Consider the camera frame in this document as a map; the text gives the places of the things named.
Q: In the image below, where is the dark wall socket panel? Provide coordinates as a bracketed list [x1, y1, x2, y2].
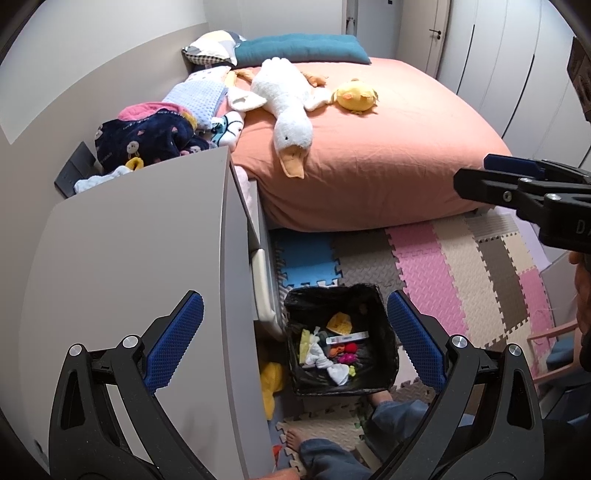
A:
[54, 141, 103, 199]

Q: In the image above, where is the bed with orange sheet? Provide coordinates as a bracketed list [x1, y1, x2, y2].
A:
[228, 55, 513, 233]

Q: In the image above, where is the white quilted towel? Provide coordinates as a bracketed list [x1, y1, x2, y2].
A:
[302, 344, 352, 386]

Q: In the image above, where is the person's jeans leg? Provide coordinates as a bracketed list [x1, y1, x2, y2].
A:
[299, 438, 375, 480]
[365, 399, 432, 467]

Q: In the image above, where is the white door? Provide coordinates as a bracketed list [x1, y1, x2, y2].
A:
[425, 0, 452, 81]

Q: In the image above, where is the bin with black bag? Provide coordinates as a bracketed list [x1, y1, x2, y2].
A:
[283, 282, 400, 398]

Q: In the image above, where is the teal pillow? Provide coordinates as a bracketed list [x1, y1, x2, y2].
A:
[233, 34, 371, 66]

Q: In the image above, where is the person's left foot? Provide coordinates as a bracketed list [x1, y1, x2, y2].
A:
[284, 427, 324, 467]

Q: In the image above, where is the yellow chick plush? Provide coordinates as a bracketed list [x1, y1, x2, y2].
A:
[330, 78, 379, 115]

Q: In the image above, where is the white wardrobe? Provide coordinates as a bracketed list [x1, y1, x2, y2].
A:
[438, 0, 591, 185]

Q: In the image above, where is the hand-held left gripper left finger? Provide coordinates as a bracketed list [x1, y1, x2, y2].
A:
[48, 291, 218, 480]

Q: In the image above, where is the white goose plush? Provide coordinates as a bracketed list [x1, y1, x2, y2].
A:
[228, 57, 333, 180]

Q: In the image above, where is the checked pillow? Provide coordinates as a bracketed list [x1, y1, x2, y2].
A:
[181, 30, 247, 66]

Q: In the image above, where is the coloured foam puzzle mat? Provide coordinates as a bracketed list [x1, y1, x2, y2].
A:
[270, 215, 555, 476]

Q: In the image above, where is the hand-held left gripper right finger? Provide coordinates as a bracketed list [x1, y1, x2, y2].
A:
[374, 290, 561, 480]

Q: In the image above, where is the person's right jeans leg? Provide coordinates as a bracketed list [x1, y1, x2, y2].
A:
[365, 399, 432, 467]

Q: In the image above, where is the white and teal patterned cloth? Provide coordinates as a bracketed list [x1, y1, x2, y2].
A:
[210, 111, 245, 148]

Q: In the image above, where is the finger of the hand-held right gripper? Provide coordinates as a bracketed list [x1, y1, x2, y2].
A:
[453, 167, 561, 222]
[484, 154, 555, 182]

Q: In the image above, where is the person's left jeans leg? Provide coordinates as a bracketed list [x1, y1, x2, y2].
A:
[299, 438, 375, 480]

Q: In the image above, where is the white carton box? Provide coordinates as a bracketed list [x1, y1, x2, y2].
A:
[325, 330, 370, 344]

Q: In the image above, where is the navy printed blanket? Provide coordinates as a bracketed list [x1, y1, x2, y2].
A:
[95, 113, 218, 171]

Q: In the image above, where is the pink cloth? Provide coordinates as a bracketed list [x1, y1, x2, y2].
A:
[117, 102, 197, 130]

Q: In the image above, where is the yellow cloth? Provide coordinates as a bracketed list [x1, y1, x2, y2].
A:
[260, 361, 286, 421]

